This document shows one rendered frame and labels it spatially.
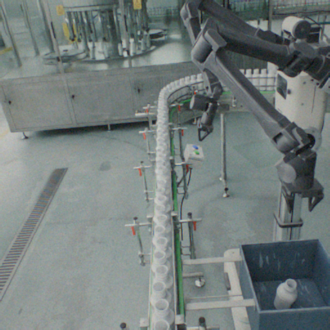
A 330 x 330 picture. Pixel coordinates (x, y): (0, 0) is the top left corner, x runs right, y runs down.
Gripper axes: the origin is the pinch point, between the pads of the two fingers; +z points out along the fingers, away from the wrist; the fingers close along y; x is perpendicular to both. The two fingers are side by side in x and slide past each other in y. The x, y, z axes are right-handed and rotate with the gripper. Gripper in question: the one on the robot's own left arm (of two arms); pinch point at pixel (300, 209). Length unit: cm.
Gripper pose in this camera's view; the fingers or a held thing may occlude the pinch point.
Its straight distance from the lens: 113.8
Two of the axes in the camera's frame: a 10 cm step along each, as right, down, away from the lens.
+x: -0.2, -4.6, 8.9
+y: 10.0, -0.9, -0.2
